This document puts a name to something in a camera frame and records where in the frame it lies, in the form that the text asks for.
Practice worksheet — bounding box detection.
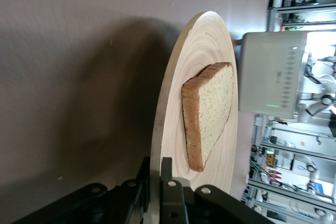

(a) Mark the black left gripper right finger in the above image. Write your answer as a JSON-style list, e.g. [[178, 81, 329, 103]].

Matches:
[[161, 157, 267, 224]]

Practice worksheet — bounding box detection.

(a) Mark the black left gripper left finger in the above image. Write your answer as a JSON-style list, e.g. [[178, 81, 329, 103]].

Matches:
[[15, 156, 152, 224]]

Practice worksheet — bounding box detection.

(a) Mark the slice of brown bread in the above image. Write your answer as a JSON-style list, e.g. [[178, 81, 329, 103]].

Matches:
[[181, 62, 235, 173]]

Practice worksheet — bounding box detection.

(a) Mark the round wooden plate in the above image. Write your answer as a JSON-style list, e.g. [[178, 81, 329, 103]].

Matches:
[[150, 10, 238, 224]]

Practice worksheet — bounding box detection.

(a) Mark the beige chrome two-slot toaster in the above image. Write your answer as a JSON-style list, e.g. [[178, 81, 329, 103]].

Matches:
[[233, 31, 309, 119]]

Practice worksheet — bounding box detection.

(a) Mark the metal equipment shelf rack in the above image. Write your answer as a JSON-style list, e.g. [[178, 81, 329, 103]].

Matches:
[[245, 113, 336, 224], [266, 0, 336, 33]]

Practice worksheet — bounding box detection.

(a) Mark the brown table cover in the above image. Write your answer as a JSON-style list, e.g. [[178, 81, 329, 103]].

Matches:
[[0, 0, 272, 224]]

